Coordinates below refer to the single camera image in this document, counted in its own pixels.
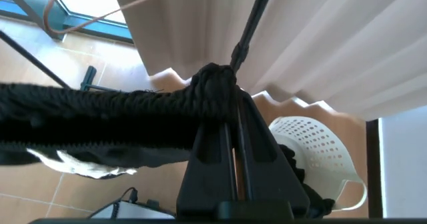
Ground white laundry basket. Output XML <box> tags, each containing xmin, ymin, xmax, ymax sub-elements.
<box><xmin>268</xmin><ymin>116</ymin><xmax>368</xmax><ymax>213</ymax></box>

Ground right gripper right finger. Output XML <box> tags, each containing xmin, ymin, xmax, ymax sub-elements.
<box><xmin>235</xmin><ymin>86</ymin><xmax>311</xmax><ymax>217</ymax></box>

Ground pink clothes hanger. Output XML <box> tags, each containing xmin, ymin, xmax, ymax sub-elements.
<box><xmin>42</xmin><ymin>0</ymin><xmax>188</xmax><ymax>35</ymax></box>

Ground black t-shirt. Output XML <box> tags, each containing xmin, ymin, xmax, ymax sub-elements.
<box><xmin>279</xmin><ymin>143</ymin><xmax>336</xmax><ymax>219</ymax></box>

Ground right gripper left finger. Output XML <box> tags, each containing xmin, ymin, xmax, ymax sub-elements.
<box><xmin>175</xmin><ymin>121</ymin><xmax>239</xmax><ymax>219</ymax></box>

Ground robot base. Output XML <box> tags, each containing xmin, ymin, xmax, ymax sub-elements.
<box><xmin>88</xmin><ymin>187</ymin><xmax>177</xmax><ymax>220</ymax></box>

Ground window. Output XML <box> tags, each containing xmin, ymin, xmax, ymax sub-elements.
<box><xmin>0</xmin><ymin>0</ymin><xmax>134</xmax><ymax>45</ymax></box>

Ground beige curtain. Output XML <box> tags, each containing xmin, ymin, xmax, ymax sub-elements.
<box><xmin>109</xmin><ymin>0</ymin><xmax>427</xmax><ymax>122</ymax></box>

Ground black clothes rack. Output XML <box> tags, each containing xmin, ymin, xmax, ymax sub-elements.
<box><xmin>0</xmin><ymin>0</ymin><xmax>277</xmax><ymax>93</ymax></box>

